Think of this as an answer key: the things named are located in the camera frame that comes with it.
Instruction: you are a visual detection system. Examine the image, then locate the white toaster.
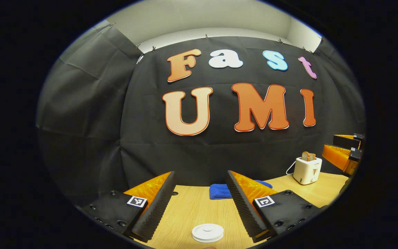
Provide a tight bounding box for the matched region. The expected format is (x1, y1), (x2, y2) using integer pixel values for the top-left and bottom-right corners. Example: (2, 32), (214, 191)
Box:
(293, 156), (323, 185)

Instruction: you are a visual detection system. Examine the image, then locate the blue towel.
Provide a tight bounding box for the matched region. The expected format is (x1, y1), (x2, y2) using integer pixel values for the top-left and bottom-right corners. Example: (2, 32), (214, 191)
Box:
(209, 180), (273, 200)

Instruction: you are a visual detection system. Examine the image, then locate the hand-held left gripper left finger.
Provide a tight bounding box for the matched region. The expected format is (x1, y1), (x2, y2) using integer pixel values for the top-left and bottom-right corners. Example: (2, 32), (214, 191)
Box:
(83, 170), (177, 242)

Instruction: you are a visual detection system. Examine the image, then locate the white teacup lid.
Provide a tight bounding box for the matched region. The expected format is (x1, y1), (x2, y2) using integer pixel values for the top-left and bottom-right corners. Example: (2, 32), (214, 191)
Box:
(191, 223), (225, 243)

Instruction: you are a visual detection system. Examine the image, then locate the black backdrop cloth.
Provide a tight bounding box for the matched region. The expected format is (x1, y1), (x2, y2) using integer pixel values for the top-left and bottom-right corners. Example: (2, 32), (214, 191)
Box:
(36, 24), (366, 208)

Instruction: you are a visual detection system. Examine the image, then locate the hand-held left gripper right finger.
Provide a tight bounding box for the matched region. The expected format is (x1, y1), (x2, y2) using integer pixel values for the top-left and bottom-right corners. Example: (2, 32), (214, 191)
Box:
(226, 170), (320, 243)

